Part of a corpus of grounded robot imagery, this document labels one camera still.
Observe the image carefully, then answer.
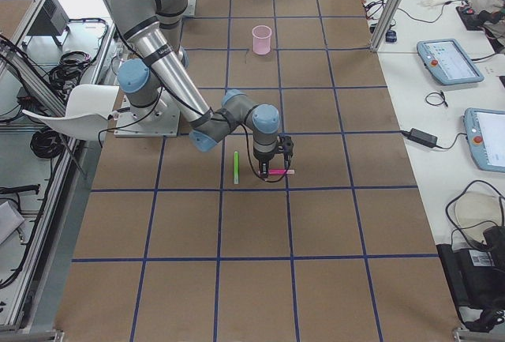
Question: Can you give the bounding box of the far blue teach pendant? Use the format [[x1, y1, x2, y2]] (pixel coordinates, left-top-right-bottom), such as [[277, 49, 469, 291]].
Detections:
[[417, 39, 484, 86]]

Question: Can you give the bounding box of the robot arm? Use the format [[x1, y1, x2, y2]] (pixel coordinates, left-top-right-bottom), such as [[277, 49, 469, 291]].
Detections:
[[110, 0, 285, 180]]

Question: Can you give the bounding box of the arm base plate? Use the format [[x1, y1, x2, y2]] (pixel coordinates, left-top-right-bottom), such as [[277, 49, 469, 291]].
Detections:
[[114, 87, 180, 138], [182, 0, 196, 18]]

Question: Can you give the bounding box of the black power adapter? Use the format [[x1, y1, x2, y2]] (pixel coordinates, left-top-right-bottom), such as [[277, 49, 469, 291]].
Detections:
[[400, 128, 438, 148]]

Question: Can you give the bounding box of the blue teach pendant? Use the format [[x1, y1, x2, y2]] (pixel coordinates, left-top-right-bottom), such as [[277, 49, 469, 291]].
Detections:
[[417, 39, 484, 86], [463, 108, 504, 173]]

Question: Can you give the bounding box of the small black coiled cable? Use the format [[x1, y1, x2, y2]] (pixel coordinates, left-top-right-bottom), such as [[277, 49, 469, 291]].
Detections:
[[425, 89, 449, 108]]

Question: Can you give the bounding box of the pink mesh cup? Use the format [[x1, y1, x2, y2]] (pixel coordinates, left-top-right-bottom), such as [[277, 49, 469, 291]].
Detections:
[[252, 25, 272, 55]]

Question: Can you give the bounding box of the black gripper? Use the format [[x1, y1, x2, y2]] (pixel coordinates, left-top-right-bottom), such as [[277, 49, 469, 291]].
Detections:
[[253, 150, 275, 179]]

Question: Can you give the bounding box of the aluminium frame post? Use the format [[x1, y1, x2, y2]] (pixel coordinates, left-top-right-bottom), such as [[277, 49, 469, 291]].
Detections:
[[369, 0, 401, 53]]

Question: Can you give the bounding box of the pink marker pen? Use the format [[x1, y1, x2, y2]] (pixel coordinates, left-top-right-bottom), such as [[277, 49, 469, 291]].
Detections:
[[268, 169, 295, 176]]

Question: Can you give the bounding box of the black box device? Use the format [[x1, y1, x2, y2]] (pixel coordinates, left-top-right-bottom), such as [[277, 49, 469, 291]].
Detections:
[[436, 226, 504, 333]]

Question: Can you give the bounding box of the green marker pen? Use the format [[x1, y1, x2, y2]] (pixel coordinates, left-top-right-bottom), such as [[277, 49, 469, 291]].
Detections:
[[233, 151, 240, 185]]

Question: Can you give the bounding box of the near blue teach pendant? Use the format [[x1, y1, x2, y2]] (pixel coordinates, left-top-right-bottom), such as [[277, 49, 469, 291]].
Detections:
[[463, 108, 504, 173]]

